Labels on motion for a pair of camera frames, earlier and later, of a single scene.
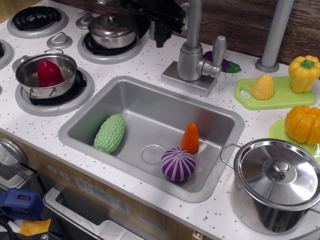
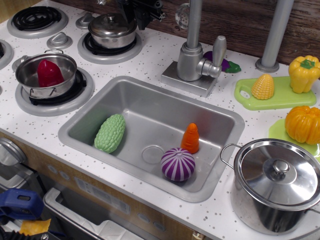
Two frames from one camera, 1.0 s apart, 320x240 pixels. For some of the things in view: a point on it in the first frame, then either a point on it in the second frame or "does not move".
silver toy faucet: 192,73 does not move
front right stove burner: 77,97 does not move
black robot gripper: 169,12 → 143,18
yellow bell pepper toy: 304,72 does not move
